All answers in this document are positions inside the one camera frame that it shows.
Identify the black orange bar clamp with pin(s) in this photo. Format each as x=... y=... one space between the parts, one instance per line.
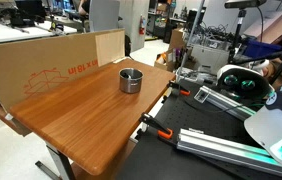
x=164 y=134
x=177 y=87

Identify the grey metal table frame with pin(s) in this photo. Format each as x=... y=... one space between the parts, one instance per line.
x=59 y=160

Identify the person in black jacket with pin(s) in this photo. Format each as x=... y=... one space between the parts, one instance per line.
x=85 y=6

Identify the black marker with white label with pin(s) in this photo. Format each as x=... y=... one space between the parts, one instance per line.
x=125 y=76

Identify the aluminium extrusion rail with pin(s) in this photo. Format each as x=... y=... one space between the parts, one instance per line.
x=221 y=101
x=214 y=145

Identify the tall brown cardboard box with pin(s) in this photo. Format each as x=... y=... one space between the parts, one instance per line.
x=177 y=39

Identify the red fire extinguisher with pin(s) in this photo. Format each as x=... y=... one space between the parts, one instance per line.
x=142 y=25

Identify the blue plastic bin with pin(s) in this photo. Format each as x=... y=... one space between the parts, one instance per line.
x=261 y=48

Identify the white lab table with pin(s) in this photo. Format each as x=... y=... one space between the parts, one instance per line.
x=1 y=33

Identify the brown cardboard sheet red print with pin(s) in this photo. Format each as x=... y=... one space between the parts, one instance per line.
x=31 y=60

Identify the slanted grey metal pole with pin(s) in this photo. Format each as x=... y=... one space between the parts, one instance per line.
x=191 y=36

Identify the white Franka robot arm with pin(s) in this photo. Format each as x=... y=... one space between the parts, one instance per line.
x=271 y=130

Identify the black computer monitor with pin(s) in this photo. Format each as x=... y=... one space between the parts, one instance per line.
x=31 y=8

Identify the open cardboard box with items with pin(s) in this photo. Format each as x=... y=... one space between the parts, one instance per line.
x=166 y=61

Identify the silver metal pot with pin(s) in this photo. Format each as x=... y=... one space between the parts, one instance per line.
x=131 y=86

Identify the black camera tripod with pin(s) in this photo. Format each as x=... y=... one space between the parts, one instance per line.
x=237 y=36

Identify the white VR headset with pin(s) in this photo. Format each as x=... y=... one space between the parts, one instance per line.
x=234 y=71

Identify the black stereo camera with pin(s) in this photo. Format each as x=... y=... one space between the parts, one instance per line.
x=244 y=3

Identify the black perforated breadboard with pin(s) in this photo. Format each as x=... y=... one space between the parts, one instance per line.
x=181 y=113

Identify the flat plain cardboard sheet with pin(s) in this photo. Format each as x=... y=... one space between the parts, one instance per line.
x=271 y=26

